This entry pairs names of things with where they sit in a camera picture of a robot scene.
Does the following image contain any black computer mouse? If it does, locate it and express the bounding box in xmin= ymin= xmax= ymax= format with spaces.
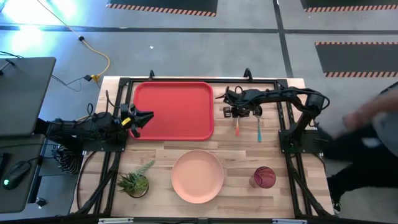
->
xmin=2 ymin=161 xmax=32 ymax=190

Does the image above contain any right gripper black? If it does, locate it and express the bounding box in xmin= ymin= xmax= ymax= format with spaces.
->
xmin=223 ymin=89 xmax=264 ymax=119

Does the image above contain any black aluminium table frame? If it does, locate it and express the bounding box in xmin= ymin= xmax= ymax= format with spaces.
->
xmin=74 ymin=68 xmax=335 ymax=218

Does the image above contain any black striped coiled cable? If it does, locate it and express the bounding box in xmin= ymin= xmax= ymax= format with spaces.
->
xmin=54 ymin=146 xmax=83 ymax=175

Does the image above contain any small potted succulent plant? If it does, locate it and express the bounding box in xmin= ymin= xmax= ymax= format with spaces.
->
xmin=116 ymin=160 xmax=155 ymax=199

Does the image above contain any person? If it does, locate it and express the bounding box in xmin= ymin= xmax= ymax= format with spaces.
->
xmin=317 ymin=82 xmax=398 ymax=215

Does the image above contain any maroon translucent cup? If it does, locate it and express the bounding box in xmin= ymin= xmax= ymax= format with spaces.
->
xmin=249 ymin=166 xmax=277 ymax=189

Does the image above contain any red plastic tray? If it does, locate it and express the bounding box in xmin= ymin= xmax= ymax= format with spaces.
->
xmin=129 ymin=81 xmax=215 ymax=141

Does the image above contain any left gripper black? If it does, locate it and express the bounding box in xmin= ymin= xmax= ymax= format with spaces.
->
xmin=120 ymin=103 xmax=155 ymax=138

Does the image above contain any peach round plate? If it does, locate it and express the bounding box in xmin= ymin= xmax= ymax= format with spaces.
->
xmin=170 ymin=149 xmax=224 ymax=205

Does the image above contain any dark mouse desk surface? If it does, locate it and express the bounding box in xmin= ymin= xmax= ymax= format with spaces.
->
xmin=0 ymin=135 xmax=46 ymax=214

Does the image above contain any silver metal bracket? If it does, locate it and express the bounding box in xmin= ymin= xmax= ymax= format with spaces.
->
xmin=272 ymin=218 xmax=307 ymax=224
xmin=98 ymin=217 xmax=134 ymax=224

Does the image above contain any black mat with striped edge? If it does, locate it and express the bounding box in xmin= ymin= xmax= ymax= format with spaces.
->
xmin=300 ymin=0 xmax=398 ymax=12
xmin=315 ymin=42 xmax=398 ymax=78
xmin=105 ymin=0 xmax=218 ymax=17

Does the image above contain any yellow floor cable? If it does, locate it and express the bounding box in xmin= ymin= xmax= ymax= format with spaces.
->
xmin=37 ymin=0 xmax=111 ymax=83

